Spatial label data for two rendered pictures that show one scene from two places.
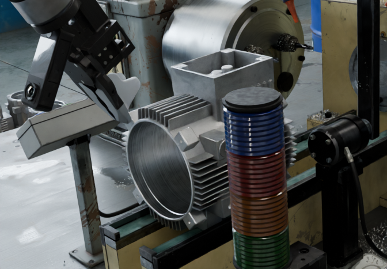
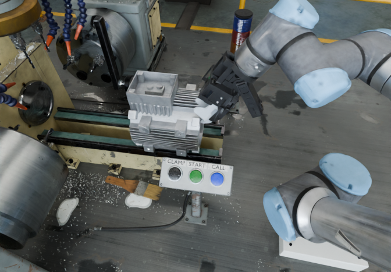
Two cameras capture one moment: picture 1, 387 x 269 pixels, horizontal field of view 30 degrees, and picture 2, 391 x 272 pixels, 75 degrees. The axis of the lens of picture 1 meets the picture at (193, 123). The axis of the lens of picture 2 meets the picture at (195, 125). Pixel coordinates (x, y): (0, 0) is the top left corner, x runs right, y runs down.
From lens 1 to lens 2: 1.40 m
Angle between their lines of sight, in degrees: 98
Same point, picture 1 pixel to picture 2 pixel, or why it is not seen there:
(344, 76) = (22, 128)
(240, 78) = (161, 76)
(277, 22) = not seen: outside the picture
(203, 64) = (148, 98)
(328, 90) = not seen: hidden behind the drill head
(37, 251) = (214, 245)
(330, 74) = not seen: hidden behind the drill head
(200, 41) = (39, 172)
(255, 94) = (242, 12)
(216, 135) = (190, 87)
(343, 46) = (11, 115)
